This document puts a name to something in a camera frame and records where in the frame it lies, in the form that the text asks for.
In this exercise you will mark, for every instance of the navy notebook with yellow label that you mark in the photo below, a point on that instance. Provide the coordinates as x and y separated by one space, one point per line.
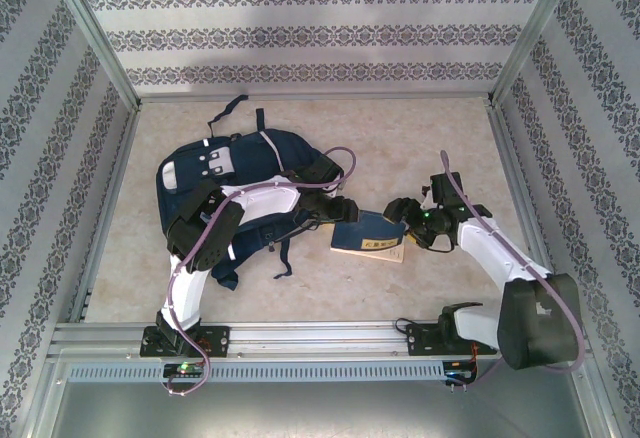
365 233

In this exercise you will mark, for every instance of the navy blue backpack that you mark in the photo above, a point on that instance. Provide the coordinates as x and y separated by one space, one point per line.
250 158

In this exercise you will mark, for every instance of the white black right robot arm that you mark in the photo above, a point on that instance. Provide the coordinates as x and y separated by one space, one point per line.
500 253

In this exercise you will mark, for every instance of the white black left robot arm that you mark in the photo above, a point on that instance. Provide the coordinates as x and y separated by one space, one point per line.
265 203

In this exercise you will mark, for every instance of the aluminium frame side rail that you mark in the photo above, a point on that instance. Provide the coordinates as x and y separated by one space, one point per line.
128 143
511 158

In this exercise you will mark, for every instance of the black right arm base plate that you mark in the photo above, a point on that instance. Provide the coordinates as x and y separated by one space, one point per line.
420 340

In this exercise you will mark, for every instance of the aluminium frame cross bar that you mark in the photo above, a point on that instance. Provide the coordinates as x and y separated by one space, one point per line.
350 96

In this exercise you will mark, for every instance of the aluminium mounting rail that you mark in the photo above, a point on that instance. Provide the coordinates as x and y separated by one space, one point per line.
320 338

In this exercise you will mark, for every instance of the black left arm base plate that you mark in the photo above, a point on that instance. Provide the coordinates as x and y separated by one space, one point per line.
217 340

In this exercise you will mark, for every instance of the aluminium frame post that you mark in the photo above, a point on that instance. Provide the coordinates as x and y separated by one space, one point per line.
94 33
532 33

